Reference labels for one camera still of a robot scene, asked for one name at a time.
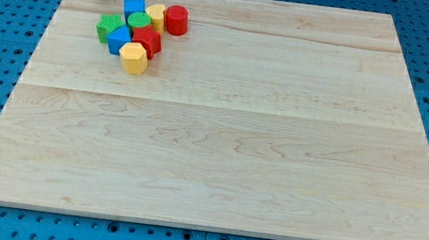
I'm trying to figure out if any yellow hexagon block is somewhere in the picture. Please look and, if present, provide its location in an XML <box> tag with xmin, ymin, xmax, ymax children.
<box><xmin>119</xmin><ymin>42</ymin><xmax>148</xmax><ymax>75</ymax></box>

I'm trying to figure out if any blue cube block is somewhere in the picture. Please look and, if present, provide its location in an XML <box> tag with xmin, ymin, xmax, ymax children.
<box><xmin>123</xmin><ymin>0</ymin><xmax>146</xmax><ymax>20</ymax></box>

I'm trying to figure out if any blue triangle block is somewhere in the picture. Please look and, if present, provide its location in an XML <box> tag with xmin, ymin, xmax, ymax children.
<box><xmin>107</xmin><ymin>25</ymin><xmax>132</xmax><ymax>55</ymax></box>

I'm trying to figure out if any red star block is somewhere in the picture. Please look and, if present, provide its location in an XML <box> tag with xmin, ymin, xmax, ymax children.
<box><xmin>132</xmin><ymin>25</ymin><xmax>162</xmax><ymax>59</ymax></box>

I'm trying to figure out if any light wooden board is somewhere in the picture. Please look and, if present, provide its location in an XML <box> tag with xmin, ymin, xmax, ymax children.
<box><xmin>0</xmin><ymin>0</ymin><xmax>429</xmax><ymax>240</ymax></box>

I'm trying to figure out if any red cylinder block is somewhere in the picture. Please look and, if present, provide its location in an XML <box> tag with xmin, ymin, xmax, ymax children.
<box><xmin>165</xmin><ymin>5</ymin><xmax>189</xmax><ymax>36</ymax></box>

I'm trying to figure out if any green star block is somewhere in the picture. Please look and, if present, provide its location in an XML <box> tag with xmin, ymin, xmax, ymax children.
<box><xmin>95</xmin><ymin>14</ymin><xmax>125</xmax><ymax>43</ymax></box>

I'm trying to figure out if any yellow heart block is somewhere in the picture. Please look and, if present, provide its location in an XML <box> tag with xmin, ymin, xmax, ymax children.
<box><xmin>145</xmin><ymin>4</ymin><xmax>166</xmax><ymax>34</ymax></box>

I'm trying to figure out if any green cylinder block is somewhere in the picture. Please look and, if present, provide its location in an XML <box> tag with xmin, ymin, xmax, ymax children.
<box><xmin>126</xmin><ymin>11</ymin><xmax>151</xmax><ymax>32</ymax></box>

